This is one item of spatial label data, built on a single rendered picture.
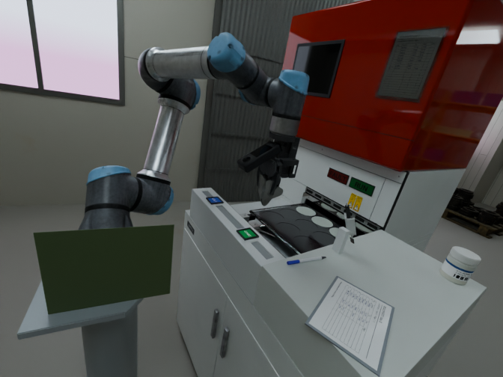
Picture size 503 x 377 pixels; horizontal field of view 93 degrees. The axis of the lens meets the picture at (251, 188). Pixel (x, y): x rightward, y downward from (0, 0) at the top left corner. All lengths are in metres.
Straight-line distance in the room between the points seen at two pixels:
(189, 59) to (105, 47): 2.13
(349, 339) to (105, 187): 0.72
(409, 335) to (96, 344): 0.85
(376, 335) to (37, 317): 0.77
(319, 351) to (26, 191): 2.99
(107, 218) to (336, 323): 0.63
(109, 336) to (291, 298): 0.58
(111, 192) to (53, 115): 2.17
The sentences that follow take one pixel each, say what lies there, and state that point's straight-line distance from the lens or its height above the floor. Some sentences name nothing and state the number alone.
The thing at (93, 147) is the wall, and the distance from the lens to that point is 2.92.
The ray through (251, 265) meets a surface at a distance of 0.73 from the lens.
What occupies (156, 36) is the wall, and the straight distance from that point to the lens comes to 2.83.
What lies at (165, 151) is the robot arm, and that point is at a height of 1.16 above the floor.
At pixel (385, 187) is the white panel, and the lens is 1.12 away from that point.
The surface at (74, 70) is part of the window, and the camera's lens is 2.82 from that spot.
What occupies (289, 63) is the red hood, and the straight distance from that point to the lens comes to 1.50.
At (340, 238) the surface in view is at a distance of 0.83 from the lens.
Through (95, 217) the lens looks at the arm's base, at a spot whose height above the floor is 1.01.
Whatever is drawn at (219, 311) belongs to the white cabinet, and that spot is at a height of 0.62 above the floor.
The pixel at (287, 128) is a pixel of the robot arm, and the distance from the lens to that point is 0.62.
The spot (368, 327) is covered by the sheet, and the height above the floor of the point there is 0.97.
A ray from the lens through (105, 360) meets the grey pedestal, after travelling 1.03.
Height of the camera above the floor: 1.39
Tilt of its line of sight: 21 degrees down
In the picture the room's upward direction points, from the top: 11 degrees clockwise
